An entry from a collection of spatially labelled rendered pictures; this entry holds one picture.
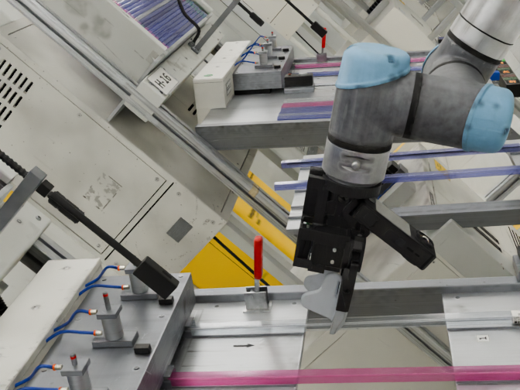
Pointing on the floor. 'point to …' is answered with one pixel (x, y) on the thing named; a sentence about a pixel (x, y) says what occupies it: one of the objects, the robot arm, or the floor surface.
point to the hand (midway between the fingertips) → (340, 322)
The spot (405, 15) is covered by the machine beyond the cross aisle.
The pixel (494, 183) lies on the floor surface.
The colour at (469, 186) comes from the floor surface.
